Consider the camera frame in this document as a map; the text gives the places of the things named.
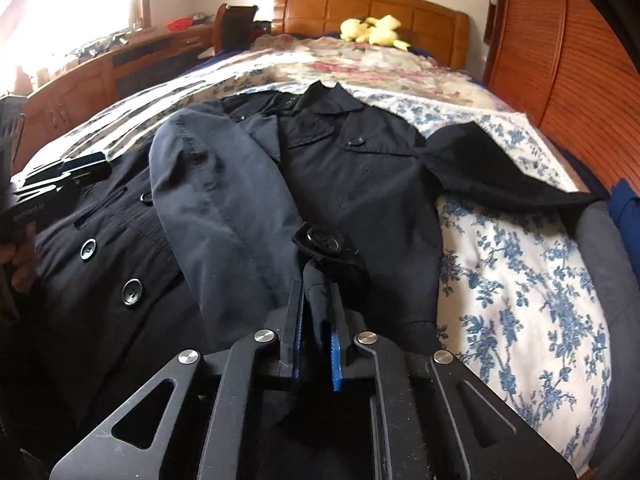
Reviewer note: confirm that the red bowl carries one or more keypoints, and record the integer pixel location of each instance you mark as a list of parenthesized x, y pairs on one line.
[(180, 24)]

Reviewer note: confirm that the long wooden cabinet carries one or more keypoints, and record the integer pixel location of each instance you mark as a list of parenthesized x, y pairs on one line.
[(90, 90)]

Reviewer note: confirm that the person's left hand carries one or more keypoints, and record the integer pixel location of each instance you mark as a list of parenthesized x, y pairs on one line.
[(20, 265)]

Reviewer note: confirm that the wooden slatted wardrobe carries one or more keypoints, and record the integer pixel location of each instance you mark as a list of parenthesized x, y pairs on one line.
[(560, 60)]

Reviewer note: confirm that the pink floral quilt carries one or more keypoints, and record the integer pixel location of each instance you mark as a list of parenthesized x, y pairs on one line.
[(380, 70)]

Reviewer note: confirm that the grey padded bed edge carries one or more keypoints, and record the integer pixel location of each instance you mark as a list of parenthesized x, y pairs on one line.
[(607, 250)]

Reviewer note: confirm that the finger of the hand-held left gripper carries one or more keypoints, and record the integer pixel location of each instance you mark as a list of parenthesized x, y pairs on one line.
[(87, 164), (55, 185)]

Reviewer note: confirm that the dark wooden chair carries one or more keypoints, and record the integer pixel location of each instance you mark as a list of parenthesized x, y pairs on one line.
[(240, 22)]

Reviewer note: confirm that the bright window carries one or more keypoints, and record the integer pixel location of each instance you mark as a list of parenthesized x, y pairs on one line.
[(65, 5)]

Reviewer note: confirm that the wooden bed headboard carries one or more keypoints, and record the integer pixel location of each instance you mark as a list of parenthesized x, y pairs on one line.
[(350, 7)]

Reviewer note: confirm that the blue cloth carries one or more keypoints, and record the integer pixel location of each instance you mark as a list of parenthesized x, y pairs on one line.
[(627, 215)]

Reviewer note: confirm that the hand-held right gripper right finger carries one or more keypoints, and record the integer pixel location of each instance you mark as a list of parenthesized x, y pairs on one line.
[(335, 360)]

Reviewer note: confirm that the blue floral white blanket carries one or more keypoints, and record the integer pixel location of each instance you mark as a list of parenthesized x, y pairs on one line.
[(525, 285)]

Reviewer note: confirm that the yellow plush toy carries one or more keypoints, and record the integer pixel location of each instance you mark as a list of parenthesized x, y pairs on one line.
[(370, 30)]

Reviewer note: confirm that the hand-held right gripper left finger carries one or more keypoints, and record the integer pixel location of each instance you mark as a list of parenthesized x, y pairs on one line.
[(298, 347)]

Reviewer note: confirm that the pile of small dark items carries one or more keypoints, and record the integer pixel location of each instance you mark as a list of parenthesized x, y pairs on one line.
[(102, 45)]

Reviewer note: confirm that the dark navy coat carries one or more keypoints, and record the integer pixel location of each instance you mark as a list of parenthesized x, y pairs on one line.
[(350, 185)]

